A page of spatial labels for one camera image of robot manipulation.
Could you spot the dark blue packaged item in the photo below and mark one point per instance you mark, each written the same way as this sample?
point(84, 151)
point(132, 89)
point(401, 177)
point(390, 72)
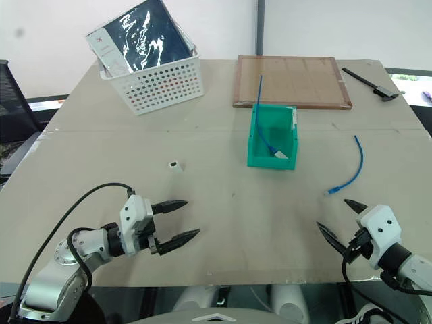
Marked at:
point(148, 30)

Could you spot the dark vertical window post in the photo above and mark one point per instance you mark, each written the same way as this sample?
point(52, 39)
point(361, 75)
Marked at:
point(259, 27)

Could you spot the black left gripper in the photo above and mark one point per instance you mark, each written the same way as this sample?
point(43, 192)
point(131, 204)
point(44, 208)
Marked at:
point(152, 236)

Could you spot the purple object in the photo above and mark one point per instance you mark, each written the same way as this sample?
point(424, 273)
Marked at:
point(427, 95)

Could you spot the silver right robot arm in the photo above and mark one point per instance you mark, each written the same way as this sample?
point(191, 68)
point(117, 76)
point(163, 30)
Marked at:
point(418, 266)

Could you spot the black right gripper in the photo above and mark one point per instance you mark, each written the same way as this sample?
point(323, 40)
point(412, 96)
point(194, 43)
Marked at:
point(362, 246)

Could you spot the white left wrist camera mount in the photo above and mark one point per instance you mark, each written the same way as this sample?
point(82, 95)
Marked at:
point(131, 216)

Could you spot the wooden framed board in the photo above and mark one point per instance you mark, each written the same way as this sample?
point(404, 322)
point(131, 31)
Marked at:
point(297, 81)

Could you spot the small white connector piece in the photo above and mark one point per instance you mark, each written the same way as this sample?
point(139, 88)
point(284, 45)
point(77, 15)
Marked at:
point(177, 167)

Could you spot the white label on bin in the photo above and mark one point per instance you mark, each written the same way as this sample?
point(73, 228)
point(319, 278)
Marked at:
point(294, 118)

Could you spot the white perforated plastic basket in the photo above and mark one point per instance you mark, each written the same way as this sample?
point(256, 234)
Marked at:
point(162, 87)

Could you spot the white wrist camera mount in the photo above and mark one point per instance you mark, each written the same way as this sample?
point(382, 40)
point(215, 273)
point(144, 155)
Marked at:
point(381, 222)
point(131, 216)

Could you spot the black caliper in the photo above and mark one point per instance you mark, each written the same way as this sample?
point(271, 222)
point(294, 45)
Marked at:
point(381, 91)

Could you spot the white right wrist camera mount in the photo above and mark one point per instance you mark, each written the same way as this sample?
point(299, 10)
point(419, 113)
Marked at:
point(381, 222)

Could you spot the black office chair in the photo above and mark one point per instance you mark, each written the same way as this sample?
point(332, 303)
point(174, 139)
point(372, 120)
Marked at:
point(13, 111)

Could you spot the green plastic bin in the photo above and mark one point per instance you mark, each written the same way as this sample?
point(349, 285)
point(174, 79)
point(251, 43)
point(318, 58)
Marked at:
point(266, 163)

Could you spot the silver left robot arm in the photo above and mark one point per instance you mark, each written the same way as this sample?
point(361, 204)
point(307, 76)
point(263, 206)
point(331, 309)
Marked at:
point(50, 280)

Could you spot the white rounded robot leg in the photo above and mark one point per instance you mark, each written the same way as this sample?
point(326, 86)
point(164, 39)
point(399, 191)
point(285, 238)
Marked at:
point(290, 303)

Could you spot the grey robot torso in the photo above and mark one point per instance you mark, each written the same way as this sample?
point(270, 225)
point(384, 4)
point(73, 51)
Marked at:
point(216, 317)

